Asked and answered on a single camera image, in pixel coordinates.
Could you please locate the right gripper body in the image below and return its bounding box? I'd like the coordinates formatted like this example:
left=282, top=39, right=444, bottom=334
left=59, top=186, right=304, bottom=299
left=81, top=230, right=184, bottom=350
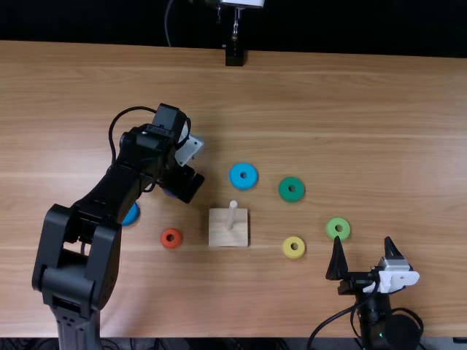
left=336, top=268, right=381, bottom=296

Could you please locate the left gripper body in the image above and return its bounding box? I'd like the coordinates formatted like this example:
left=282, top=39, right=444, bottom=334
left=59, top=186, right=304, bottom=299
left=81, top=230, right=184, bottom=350
left=159, top=163, right=206, bottom=204

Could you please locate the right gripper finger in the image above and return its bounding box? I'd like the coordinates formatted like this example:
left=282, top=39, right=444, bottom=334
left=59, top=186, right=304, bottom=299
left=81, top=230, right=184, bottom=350
left=325, top=236, right=348, bottom=281
left=383, top=236, right=403, bottom=258

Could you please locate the wooden peg base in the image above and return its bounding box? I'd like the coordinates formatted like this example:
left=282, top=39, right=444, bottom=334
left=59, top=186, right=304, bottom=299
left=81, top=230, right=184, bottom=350
left=208, top=200, right=251, bottom=248

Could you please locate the black clamp stand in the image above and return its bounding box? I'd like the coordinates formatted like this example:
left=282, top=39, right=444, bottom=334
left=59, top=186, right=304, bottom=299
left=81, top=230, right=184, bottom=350
left=215, top=7, right=249, bottom=68

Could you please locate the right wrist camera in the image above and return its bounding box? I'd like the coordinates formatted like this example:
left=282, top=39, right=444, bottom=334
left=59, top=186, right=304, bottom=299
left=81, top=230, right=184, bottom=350
left=364, top=254, right=421, bottom=295

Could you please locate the light green ring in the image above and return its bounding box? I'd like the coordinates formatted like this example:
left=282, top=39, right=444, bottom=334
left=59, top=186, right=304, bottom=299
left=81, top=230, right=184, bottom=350
left=325, top=217, right=351, bottom=241

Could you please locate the yellow ring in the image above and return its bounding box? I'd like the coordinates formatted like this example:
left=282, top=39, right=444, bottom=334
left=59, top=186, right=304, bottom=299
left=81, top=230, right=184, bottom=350
left=282, top=236, right=306, bottom=260

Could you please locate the black cable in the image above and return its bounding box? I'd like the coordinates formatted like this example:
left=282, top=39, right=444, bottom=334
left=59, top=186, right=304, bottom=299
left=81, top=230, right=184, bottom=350
left=108, top=106, right=158, bottom=172
left=307, top=305, right=361, bottom=350

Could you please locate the orange ring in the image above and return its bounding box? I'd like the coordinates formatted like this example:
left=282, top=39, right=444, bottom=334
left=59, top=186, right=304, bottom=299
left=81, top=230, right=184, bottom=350
left=160, top=228, right=183, bottom=250

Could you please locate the light blue ring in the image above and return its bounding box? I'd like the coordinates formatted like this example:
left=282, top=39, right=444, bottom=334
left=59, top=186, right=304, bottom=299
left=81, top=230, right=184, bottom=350
left=228, top=162, right=259, bottom=190

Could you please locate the dark blue ring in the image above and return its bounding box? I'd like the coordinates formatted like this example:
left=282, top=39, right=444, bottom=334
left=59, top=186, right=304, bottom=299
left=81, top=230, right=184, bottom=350
left=121, top=202, right=142, bottom=228

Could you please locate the dark green ring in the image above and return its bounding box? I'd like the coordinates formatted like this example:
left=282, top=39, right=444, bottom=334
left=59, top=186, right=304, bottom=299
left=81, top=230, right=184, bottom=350
left=278, top=176, right=306, bottom=203

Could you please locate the grey camera cable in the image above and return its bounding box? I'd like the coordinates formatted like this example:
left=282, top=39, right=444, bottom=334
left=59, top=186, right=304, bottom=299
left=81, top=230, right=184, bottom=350
left=163, top=0, right=174, bottom=48

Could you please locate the silver camera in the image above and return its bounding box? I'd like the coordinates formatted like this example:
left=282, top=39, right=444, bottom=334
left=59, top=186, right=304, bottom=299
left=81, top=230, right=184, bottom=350
left=220, top=0, right=266, bottom=9

